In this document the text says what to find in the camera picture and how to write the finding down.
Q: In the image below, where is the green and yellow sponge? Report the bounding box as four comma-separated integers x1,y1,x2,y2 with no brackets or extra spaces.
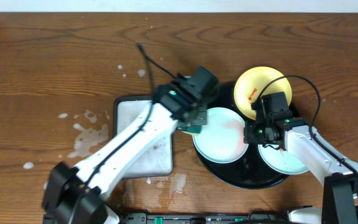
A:
178,126,202,136

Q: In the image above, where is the light green plate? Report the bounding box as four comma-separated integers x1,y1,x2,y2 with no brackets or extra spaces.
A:
193,107,248,164
258,144,309,175

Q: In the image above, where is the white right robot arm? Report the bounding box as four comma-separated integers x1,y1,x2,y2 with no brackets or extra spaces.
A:
244,117,358,223

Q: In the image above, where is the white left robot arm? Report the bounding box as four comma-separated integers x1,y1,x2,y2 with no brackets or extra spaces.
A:
42,77,219,223

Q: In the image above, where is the round black tray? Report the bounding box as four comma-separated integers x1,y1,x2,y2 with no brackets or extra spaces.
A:
196,81,289,190

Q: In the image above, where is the rectangular black soap tray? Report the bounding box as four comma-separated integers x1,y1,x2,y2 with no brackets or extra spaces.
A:
113,95,173,179

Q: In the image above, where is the yellow plate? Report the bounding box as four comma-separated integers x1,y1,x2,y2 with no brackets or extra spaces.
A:
234,67,292,120

